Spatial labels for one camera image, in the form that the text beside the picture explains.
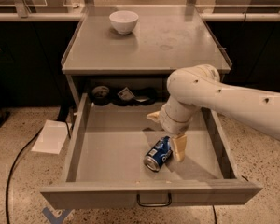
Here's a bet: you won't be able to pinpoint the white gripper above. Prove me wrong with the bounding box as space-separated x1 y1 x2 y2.
147 97 200 162

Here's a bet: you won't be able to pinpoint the blue pepsi can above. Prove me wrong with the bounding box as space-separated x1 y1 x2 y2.
143 136 173 172

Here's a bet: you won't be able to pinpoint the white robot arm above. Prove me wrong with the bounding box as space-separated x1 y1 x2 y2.
147 64 280 161

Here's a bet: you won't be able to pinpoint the grey open top drawer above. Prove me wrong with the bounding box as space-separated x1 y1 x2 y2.
41 95 262 209

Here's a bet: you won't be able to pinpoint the black items behind drawer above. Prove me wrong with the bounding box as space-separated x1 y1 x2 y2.
89 86 158 106

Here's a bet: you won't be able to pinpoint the grey cabinet counter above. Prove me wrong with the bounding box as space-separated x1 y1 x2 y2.
62 5 231 103

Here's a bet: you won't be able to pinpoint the white paper sheet on floor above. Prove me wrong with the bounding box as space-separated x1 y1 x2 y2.
32 119 72 155

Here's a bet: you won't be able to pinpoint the white ceramic bowl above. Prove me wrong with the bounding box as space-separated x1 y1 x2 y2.
109 10 139 35

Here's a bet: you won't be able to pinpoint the dark lab bench right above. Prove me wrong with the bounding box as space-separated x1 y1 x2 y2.
196 0 280 92

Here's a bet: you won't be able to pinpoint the dark lab bench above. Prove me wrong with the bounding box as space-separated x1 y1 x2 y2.
196 0 280 92
0 0 80 107

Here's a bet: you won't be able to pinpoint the dark lab bench left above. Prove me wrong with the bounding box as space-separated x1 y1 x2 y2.
0 0 80 107

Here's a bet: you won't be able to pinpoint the metal drawer handle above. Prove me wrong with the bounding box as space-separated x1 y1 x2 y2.
136 193 172 208

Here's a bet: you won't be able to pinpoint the black floor cable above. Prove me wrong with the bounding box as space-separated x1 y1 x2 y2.
5 126 45 224

